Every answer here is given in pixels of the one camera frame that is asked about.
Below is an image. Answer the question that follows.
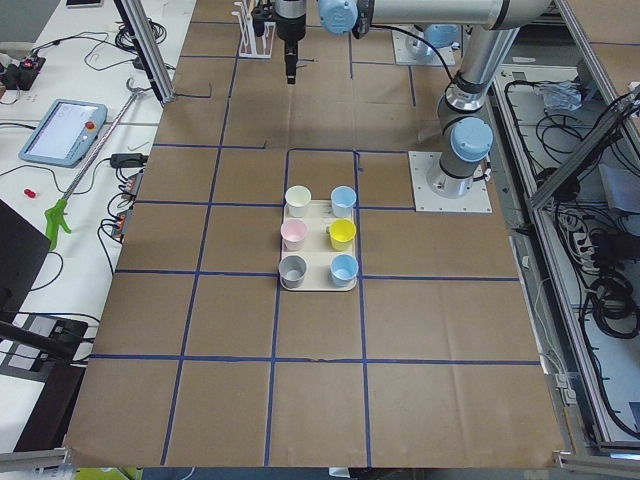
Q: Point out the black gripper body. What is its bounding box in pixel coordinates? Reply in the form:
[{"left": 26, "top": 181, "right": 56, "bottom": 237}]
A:
[{"left": 275, "top": 0, "right": 306, "bottom": 42}]

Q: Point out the white ikea cup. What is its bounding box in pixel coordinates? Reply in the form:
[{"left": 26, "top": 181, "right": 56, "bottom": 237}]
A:
[{"left": 285, "top": 185, "right": 312, "bottom": 218}]

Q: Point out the light blue cup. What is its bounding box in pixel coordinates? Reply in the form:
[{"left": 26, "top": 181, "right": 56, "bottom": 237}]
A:
[{"left": 330, "top": 185, "right": 357, "bottom": 218}]

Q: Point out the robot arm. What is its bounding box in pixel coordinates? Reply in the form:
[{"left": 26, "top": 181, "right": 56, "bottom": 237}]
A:
[{"left": 317, "top": 0, "right": 550, "bottom": 199}]

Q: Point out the pink cup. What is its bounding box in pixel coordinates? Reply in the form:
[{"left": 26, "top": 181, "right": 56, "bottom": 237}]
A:
[{"left": 280, "top": 218, "right": 308, "bottom": 251}]

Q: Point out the yellow cup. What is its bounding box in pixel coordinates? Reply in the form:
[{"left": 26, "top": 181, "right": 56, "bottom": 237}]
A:
[{"left": 327, "top": 218, "right": 357, "bottom": 251}]

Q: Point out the grey cup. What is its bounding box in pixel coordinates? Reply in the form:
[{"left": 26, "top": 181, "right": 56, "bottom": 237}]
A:
[{"left": 278, "top": 255, "right": 307, "bottom": 289}]

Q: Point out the light blue cup tray corner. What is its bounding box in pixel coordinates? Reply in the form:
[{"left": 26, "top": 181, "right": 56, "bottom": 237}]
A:
[{"left": 330, "top": 254, "right": 359, "bottom": 287}]

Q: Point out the black power adapter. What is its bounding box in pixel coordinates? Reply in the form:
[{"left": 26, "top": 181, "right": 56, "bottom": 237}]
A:
[{"left": 109, "top": 153, "right": 148, "bottom": 169}]

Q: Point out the cream plastic tray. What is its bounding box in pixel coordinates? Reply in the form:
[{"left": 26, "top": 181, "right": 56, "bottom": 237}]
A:
[{"left": 281, "top": 200, "right": 357, "bottom": 292}]

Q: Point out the teach pendant tablet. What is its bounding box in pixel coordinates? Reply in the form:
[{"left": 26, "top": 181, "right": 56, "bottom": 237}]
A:
[{"left": 18, "top": 99, "right": 108, "bottom": 167}]

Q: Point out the black monitor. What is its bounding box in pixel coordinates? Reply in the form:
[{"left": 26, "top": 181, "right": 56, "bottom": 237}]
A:
[{"left": 0, "top": 201, "right": 50, "bottom": 323}]

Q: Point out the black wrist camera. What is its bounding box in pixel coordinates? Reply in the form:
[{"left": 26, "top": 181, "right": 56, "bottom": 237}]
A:
[{"left": 251, "top": 1, "right": 274, "bottom": 37}]

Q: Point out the white wire cup rack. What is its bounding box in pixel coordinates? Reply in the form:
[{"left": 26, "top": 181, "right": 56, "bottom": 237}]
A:
[{"left": 232, "top": 0, "right": 276, "bottom": 60}]

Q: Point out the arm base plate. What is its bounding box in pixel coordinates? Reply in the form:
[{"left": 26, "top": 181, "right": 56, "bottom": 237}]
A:
[
  {"left": 392, "top": 24, "right": 461, "bottom": 67},
  {"left": 408, "top": 151, "right": 492, "bottom": 214}
]

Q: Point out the aluminium frame post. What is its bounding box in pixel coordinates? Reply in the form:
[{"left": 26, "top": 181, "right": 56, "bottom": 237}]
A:
[{"left": 114, "top": 0, "right": 175, "bottom": 105}]

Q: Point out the green handled reach grabber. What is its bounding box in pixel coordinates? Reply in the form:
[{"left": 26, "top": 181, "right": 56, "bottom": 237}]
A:
[{"left": 44, "top": 79, "right": 151, "bottom": 251}]

